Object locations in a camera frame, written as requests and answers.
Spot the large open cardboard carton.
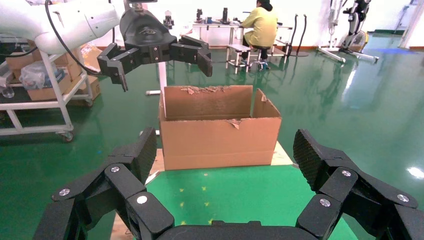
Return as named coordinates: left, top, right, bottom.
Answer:
left=158, top=85, right=283, bottom=172

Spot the cardboard box on floor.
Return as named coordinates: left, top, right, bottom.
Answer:
left=67, top=75, right=102, bottom=107

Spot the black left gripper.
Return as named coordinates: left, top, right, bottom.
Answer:
left=96, top=8, right=214, bottom=93

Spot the white table leg post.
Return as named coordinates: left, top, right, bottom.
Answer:
left=145, top=61, right=169, bottom=97

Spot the black seat swivel stool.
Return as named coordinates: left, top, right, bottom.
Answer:
left=249, top=45, right=272, bottom=71

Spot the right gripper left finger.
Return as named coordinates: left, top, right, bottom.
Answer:
left=33, top=126, right=175, bottom=240

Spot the cardboard box on cart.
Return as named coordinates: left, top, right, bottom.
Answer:
left=26, top=62, right=84, bottom=102

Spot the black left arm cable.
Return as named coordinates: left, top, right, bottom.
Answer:
left=0, top=0, right=116, bottom=78

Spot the person in yellow-green jacket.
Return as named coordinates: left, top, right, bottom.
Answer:
left=240, top=0, right=279, bottom=51

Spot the white wheeled shelf cart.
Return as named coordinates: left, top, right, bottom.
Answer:
left=0, top=49, right=96, bottom=144

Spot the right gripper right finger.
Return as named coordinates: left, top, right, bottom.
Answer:
left=293, top=128, right=424, bottom=240

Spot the clear plastic bag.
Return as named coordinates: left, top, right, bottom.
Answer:
left=18, top=60, right=66, bottom=91

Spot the black pole stand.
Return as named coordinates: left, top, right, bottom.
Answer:
left=287, top=13, right=310, bottom=58

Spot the white frame desk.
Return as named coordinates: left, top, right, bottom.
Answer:
left=192, top=20, right=294, bottom=64

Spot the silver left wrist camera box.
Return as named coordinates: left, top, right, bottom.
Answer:
left=125, top=0, right=159, bottom=11

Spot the white frame side table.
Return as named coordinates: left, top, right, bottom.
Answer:
left=226, top=43, right=252, bottom=75

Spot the green table cloth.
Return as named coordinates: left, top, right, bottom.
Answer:
left=134, top=164, right=359, bottom=240

